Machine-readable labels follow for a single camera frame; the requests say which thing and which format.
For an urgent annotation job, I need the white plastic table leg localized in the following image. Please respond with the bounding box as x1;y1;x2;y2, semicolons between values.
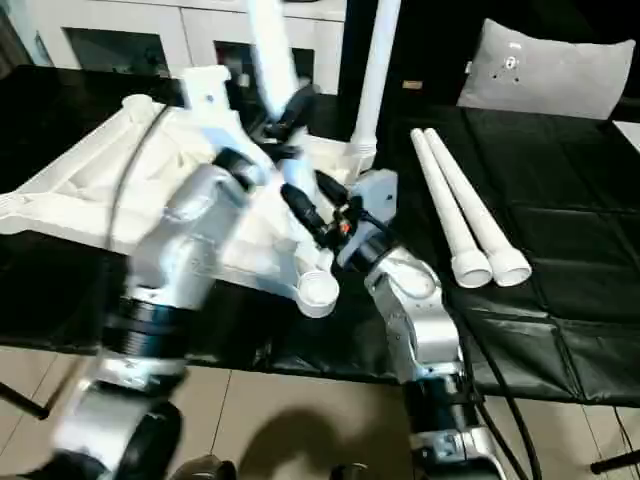
247;0;337;281
409;128;494;289
423;128;533;289
351;0;402;157

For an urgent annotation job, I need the white plastic table top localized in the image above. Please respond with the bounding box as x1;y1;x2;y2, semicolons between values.
0;94;377;319

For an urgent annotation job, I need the black box with gold label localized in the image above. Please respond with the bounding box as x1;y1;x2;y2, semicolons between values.
339;0;494;110

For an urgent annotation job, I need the white glass-door cabinet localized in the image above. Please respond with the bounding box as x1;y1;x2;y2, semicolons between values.
9;0;347;96

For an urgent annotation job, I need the black work mat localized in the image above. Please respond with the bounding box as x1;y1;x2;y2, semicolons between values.
0;63;640;407

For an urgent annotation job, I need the grey cushion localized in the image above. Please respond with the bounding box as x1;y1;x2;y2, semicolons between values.
457;18;637;122

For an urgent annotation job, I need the dark robot left foot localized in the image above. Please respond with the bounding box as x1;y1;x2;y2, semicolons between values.
168;453;237;480

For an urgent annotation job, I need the beige curtain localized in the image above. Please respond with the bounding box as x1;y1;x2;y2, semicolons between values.
0;0;36;76

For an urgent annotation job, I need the white flat board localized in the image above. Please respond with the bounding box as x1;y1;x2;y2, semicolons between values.
612;119;640;152

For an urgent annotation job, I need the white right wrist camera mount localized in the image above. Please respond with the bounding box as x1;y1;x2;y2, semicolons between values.
333;168;402;272

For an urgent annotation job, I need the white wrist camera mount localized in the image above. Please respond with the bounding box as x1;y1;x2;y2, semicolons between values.
178;64;274;184
333;168;402;272

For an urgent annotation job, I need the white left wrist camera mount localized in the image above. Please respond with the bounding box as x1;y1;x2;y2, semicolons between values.
178;64;274;184

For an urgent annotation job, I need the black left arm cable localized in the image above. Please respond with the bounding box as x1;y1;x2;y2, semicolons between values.
101;106;167;254

